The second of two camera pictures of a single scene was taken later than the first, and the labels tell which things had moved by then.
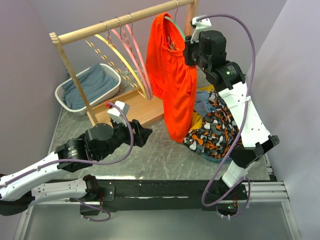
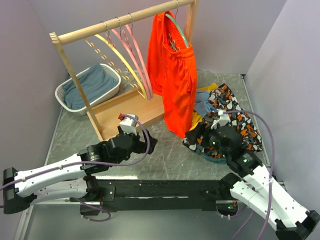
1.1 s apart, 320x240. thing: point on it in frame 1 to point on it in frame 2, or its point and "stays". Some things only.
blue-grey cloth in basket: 94,82 stays
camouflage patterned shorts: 219,132 stays
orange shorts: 170,79 stays
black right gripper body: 192,56 to 211,136
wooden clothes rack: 137,106 stays
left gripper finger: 141,133 to 152,141
